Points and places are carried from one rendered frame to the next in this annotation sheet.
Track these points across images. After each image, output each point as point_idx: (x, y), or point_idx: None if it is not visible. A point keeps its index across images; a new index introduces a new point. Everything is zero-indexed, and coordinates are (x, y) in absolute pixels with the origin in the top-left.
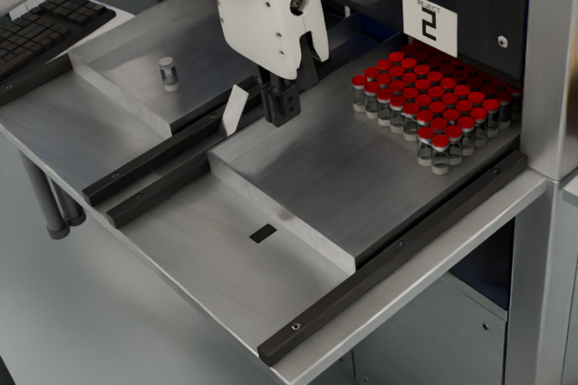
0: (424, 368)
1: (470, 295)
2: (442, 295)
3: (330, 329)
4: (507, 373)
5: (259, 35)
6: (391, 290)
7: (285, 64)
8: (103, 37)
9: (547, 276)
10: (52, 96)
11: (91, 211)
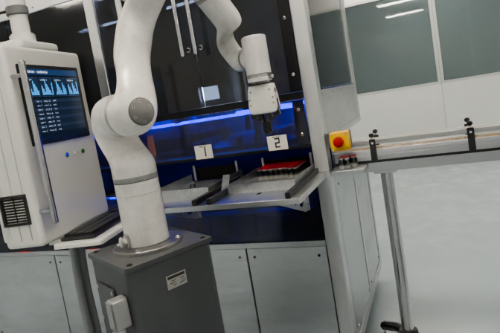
0: (297, 306)
1: (310, 244)
2: (299, 256)
3: (299, 192)
4: (332, 272)
5: (265, 100)
6: (307, 186)
7: (274, 105)
8: None
9: (335, 211)
10: None
11: (195, 209)
